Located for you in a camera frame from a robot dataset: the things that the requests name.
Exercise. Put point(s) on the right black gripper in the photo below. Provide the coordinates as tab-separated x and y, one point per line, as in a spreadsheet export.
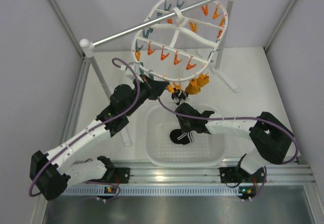
185	128

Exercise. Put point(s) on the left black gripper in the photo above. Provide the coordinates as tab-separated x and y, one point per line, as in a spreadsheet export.
155	87

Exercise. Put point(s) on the orange clothes peg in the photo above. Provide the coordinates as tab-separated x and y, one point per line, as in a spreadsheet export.
189	65
173	87
177	60

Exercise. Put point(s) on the black striped sock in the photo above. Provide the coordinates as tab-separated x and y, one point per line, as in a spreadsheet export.
178	96
177	136

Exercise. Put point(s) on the mustard yellow sock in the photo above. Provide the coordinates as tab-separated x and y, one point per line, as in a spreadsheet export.
203	79
193	87

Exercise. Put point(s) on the white oval clip hanger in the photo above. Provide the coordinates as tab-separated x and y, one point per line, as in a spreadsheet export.
196	30

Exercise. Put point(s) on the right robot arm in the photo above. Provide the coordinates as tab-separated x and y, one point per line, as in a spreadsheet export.
270	137

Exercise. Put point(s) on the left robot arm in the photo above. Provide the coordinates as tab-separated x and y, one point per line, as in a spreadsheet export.
57	169

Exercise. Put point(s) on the white laundry basket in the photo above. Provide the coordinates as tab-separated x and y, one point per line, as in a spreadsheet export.
205	150

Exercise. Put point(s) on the white drying rack stand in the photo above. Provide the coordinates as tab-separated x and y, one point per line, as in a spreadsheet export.
88	48

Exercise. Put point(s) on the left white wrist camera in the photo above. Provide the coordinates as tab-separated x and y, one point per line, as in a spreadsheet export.
133	70

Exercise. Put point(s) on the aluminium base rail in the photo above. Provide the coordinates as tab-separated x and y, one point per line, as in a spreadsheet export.
145	173

